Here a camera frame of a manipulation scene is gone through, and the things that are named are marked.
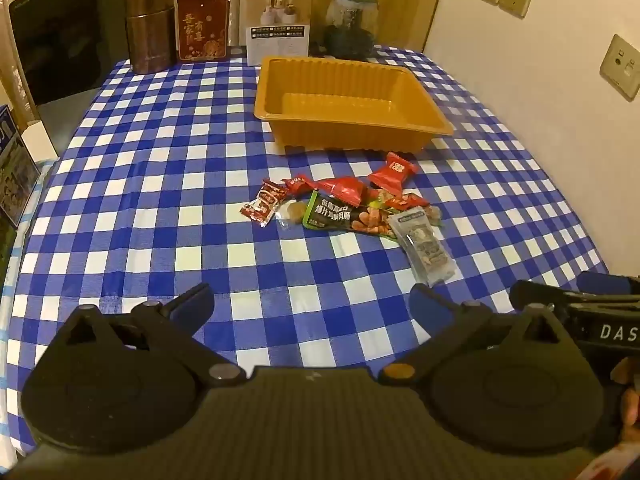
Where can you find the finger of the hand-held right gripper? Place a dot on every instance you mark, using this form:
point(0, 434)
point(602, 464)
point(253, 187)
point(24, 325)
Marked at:
point(537, 293)
point(610, 281)

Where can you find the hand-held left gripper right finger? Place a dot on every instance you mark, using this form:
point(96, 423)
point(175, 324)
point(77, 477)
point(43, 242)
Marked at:
point(430, 305)

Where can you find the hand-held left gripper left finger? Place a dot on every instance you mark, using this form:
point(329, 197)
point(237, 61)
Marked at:
point(192, 305)

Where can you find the clear packet of dark snack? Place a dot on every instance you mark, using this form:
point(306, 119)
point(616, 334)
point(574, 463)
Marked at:
point(422, 250)

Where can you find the tan candy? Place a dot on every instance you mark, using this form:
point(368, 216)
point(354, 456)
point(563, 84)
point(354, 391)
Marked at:
point(433, 215)

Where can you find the dark red white candy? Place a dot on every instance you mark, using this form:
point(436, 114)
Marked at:
point(256, 209)

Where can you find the green black sausage packet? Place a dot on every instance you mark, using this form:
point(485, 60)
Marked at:
point(340, 215)

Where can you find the large red snack packet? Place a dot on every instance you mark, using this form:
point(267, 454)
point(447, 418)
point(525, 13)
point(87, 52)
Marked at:
point(392, 172)

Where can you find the small round yellow candy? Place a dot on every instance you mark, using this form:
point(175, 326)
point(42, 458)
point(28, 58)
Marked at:
point(293, 210)

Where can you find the red gold-print candy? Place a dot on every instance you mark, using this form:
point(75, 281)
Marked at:
point(345, 188)

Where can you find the small red candy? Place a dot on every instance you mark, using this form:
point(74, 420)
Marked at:
point(297, 183)

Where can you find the yellow plastic tray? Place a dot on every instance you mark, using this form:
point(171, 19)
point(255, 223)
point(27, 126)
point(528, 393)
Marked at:
point(345, 115)

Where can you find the person's right hand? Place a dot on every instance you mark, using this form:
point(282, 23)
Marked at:
point(631, 400)

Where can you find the blue white checkered tablecloth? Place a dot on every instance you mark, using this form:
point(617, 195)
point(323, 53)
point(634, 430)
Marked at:
point(165, 170)

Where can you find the blue milk carton box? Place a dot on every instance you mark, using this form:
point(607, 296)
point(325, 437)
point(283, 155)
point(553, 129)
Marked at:
point(15, 170)

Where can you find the brown metal tin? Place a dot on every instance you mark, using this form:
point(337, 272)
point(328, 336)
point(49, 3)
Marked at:
point(150, 30)

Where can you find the dark red gift box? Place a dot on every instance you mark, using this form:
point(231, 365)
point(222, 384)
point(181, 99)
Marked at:
point(202, 25)

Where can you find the glass jar with green base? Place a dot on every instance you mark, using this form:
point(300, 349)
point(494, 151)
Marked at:
point(350, 25)

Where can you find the black monitor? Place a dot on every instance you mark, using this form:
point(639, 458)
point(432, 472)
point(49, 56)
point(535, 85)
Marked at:
point(70, 40)

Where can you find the white humidifier box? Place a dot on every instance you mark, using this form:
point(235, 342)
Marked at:
point(277, 20)

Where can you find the beige wall switch panel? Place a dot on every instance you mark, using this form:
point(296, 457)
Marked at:
point(622, 67)

